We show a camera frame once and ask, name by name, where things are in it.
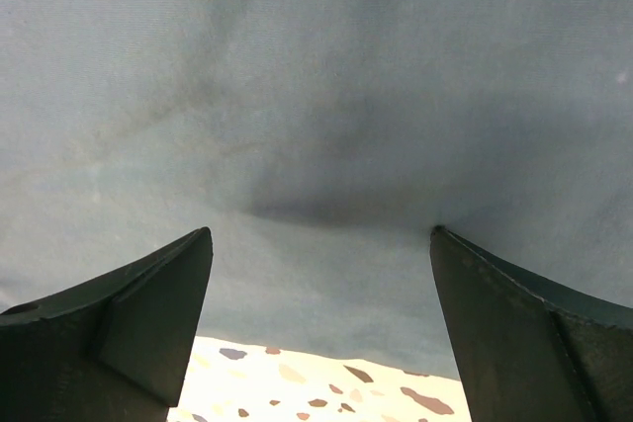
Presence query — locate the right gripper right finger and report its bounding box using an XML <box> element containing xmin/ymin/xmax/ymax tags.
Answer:
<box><xmin>429</xmin><ymin>226</ymin><xmax>632</xmax><ymax>422</ymax></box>

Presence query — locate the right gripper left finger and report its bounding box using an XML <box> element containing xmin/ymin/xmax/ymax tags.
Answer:
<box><xmin>1</xmin><ymin>227</ymin><xmax>213</xmax><ymax>422</ymax></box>

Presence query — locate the blue-grey t-shirt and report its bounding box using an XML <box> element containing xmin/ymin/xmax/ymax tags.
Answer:
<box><xmin>1</xmin><ymin>0</ymin><xmax>632</xmax><ymax>377</ymax></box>

